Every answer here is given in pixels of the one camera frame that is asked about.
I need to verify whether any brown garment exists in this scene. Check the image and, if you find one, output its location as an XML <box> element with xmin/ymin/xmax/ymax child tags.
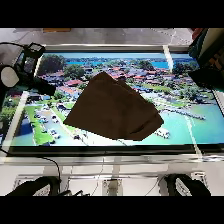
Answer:
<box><xmin>63</xmin><ymin>71</ymin><xmax>165</xmax><ymax>142</ymax></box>

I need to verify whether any black cable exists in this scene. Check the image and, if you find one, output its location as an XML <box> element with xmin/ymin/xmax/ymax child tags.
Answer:
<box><xmin>0</xmin><ymin>147</ymin><xmax>63</xmax><ymax>183</ymax></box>

